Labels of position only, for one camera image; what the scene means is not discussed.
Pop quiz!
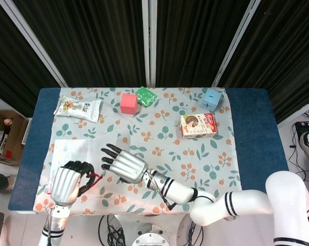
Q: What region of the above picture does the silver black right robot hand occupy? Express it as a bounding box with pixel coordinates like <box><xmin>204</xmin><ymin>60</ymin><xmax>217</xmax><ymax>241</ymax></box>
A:
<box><xmin>100</xmin><ymin>143</ymin><xmax>149</xmax><ymax>184</ymax></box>

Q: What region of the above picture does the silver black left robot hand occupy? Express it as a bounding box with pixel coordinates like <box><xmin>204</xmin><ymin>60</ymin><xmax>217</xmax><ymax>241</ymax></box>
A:
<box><xmin>50</xmin><ymin>160</ymin><xmax>97</xmax><ymax>207</ymax></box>

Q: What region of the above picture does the clear plastic bag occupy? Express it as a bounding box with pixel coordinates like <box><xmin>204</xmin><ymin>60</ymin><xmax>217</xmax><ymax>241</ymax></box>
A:
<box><xmin>45</xmin><ymin>132</ymin><xmax>121</xmax><ymax>195</ymax></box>

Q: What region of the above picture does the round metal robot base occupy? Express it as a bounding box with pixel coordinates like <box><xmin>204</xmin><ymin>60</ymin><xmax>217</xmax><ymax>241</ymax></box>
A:
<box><xmin>113</xmin><ymin>214</ymin><xmax>189</xmax><ymax>246</ymax></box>

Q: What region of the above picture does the floral fruit-print tablecloth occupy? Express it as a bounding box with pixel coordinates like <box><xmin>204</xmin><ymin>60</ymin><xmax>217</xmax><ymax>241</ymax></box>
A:
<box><xmin>33</xmin><ymin>87</ymin><xmax>244</xmax><ymax>215</ymax></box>

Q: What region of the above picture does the red foam cube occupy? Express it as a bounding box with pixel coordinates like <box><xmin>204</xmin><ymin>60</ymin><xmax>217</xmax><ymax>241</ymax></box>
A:
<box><xmin>119</xmin><ymin>93</ymin><xmax>139</xmax><ymax>114</ymax></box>

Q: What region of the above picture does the green sachet packet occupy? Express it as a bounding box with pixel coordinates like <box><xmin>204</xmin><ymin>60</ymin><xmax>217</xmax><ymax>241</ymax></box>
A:
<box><xmin>135</xmin><ymin>86</ymin><xmax>158</xmax><ymax>107</ymax></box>

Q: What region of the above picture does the white snack pouch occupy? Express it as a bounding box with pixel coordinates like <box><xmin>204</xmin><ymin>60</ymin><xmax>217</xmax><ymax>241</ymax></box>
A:
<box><xmin>53</xmin><ymin>95</ymin><xmax>102</xmax><ymax>124</ymax></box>

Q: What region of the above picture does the brown cardboard box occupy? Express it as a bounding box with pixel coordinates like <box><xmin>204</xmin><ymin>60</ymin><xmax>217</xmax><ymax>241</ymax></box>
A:
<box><xmin>0</xmin><ymin>110</ymin><xmax>30</xmax><ymax>167</ymax></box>

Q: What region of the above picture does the white biscuit box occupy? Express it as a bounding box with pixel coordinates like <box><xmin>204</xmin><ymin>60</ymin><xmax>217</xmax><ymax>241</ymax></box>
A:
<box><xmin>180</xmin><ymin>113</ymin><xmax>218</xmax><ymax>139</ymax></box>

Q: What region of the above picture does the light blue foam cube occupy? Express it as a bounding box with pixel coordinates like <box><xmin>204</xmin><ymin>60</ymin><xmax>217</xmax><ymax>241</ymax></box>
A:
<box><xmin>200</xmin><ymin>88</ymin><xmax>222</xmax><ymax>113</ymax></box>

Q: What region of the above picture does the blue padded table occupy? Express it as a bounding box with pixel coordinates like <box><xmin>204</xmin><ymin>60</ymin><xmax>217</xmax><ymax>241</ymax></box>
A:
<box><xmin>7</xmin><ymin>87</ymin><xmax>297</xmax><ymax>215</ymax></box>

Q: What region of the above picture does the black pleated curtain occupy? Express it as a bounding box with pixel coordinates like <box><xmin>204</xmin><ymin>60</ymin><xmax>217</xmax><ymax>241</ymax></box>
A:
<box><xmin>0</xmin><ymin>0</ymin><xmax>309</xmax><ymax>124</ymax></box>

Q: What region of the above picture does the black cable bundle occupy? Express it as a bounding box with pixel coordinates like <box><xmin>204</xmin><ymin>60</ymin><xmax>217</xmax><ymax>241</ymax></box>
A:
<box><xmin>97</xmin><ymin>214</ymin><xmax>127</xmax><ymax>246</ymax></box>

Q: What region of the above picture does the white upright frame post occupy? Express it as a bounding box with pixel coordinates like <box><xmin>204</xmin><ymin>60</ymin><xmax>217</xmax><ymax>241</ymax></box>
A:
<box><xmin>141</xmin><ymin>0</ymin><xmax>158</xmax><ymax>88</ymax></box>

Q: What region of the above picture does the white slanted frame post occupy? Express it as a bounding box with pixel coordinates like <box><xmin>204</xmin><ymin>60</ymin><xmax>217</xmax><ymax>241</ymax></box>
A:
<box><xmin>0</xmin><ymin>0</ymin><xmax>69</xmax><ymax>89</ymax></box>
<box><xmin>212</xmin><ymin>0</ymin><xmax>262</xmax><ymax>87</ymax></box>

